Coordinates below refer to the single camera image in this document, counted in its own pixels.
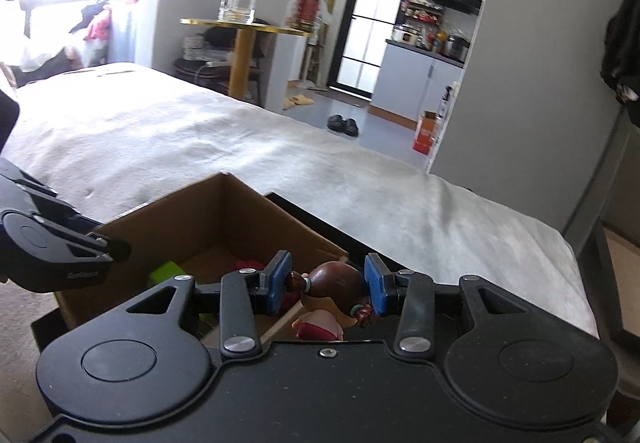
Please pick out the orange carton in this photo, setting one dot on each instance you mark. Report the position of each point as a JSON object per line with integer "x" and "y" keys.
{"x": 425, "y": 135}

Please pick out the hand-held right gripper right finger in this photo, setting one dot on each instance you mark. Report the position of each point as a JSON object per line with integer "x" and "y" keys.
{"x": 376, "y": 284}

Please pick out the pile of clothes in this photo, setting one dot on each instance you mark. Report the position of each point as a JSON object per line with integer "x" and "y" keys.
{"x": 95, "y": 28}

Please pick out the rice cooker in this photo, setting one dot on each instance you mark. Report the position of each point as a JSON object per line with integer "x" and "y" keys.
{"x": 406, "y": 36}

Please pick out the pair of tan slippers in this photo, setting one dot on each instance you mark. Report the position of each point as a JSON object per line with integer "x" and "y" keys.
{"x": 299, "y": 101}

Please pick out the red can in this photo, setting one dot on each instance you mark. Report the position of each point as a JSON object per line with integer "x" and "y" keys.
{"x": 308, "y": 13}

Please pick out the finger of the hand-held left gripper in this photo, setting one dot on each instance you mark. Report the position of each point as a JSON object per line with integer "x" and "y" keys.
{"x": 107, "y": 248}

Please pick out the black-framed glass door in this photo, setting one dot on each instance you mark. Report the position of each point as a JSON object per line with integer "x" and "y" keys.
{"x": 370, "y": 23}

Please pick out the brown-haired doll figure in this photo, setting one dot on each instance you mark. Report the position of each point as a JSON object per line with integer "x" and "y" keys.
{"x": 332, "y": 280}

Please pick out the green cube charger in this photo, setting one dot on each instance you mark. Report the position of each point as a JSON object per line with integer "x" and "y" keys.
{"x": 167, "y": 273}

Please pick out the hanging dark cloth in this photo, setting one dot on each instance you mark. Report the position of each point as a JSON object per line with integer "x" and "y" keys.
{"x": 620, "y": 58}

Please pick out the round gold-edged side table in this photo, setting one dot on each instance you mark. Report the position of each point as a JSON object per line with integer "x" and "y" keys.
{"x": 242, "y": 58}

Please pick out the pink doll figure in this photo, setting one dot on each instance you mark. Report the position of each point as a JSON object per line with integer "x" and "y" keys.
{"x": 250, "y": 265}

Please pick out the cardboard box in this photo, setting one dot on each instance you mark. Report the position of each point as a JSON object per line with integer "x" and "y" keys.
{"x": 200, "y": 223}

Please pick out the black tray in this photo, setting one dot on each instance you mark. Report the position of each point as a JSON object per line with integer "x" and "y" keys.
{"x": 45, "y": 330}

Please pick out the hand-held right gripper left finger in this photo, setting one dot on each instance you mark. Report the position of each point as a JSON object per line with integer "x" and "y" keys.
{"x": 279, "y": 283}

